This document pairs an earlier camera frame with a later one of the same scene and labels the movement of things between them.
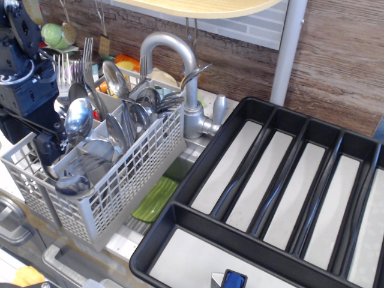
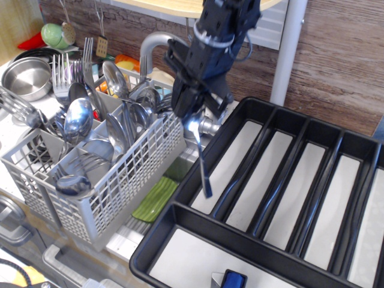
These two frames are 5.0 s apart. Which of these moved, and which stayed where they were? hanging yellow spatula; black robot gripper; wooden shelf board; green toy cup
Moved: black robot gripper
Stayed: hanging yellow spatula; green toy cup; wooden shelf board
